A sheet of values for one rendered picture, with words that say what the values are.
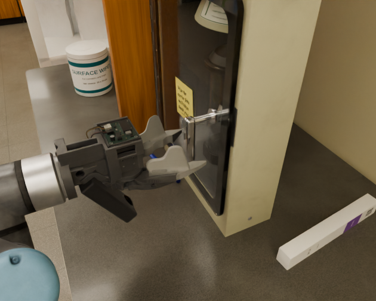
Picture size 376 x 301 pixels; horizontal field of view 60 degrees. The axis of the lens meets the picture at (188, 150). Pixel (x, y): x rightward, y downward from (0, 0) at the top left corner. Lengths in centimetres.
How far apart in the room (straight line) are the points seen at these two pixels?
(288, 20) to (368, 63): 43
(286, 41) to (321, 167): 47
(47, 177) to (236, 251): 38
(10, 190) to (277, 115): 39
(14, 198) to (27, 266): 15
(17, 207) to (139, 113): 47
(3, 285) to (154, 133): 33
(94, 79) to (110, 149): 70
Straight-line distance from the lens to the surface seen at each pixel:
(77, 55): 111
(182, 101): 64
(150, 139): 55
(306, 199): 79
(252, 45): 45
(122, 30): 77
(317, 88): 99
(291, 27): 48
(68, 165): 47
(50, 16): 180
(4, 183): 47
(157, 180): 49
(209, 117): 53
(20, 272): 34
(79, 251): 69
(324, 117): 99
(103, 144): 46
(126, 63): 79
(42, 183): 47
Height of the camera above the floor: 148
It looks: 38 degrees down
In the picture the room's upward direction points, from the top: straight up
